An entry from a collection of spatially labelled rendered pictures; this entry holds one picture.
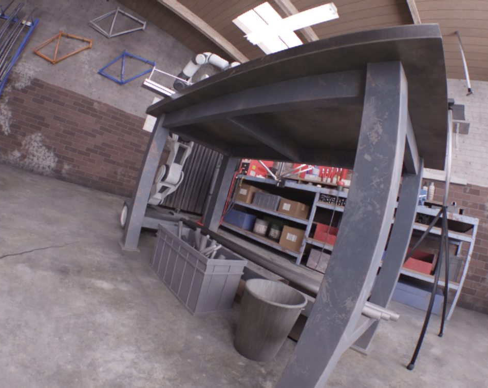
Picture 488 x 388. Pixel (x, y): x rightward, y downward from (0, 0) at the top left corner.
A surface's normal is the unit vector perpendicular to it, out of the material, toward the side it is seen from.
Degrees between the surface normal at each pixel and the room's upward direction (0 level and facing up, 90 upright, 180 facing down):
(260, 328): 96
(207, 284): 90
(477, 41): 174
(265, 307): 96
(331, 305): 90
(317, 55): 180
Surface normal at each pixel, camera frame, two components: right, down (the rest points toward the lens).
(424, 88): -0.28, 0.96
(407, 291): -0.70, -0.22
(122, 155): 0.66, 0.16
